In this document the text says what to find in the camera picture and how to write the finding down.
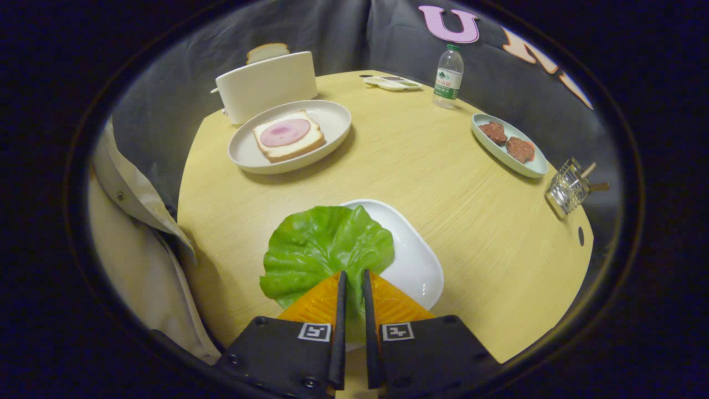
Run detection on pink ham slice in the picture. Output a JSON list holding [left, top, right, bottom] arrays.
[[260, 118, 311, 148]]

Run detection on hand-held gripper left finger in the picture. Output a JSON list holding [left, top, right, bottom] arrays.
[[213, 270, 348, 399]]

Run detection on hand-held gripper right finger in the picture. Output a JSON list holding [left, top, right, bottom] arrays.
[[363, 269, 502, 399]]

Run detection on light blue oval plate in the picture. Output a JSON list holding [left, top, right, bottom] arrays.
[[471, 113, 549, 179]]

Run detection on white toaster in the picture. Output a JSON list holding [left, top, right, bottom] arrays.
[[210, 51, 319, 125]]

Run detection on white rounded square plate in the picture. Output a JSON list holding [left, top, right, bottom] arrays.
[[338, 199, 445, 311]]

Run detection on green lettuce leaf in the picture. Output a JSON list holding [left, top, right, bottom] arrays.
[[259, 206, 395, 350]]

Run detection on brown meat patty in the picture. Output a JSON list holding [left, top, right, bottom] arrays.
[[506, 137, 536, 164], [479, 121, 508, 146]]

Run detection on round beige plate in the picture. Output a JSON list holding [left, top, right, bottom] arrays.
[[228, 100, 352, 175]]

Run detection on white divided seasoning dish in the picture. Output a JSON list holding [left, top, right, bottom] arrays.
[[363, 75, 423, 92]]

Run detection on clear water bottle green cap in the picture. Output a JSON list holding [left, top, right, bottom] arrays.
[[432, 44, 465, 109]]

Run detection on bread slice with ham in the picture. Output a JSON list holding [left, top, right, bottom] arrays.
[[253, 110, 326, 163]]

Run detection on plain bread slice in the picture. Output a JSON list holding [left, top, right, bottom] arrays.
[[246, 43, 290, 65]]

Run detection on person's beige jacket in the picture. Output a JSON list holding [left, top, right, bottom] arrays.
[[89, 119, 222, 365]]

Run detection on clear glass stick holder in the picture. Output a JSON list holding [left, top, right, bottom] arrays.
[[545, 157, 610, 217]]

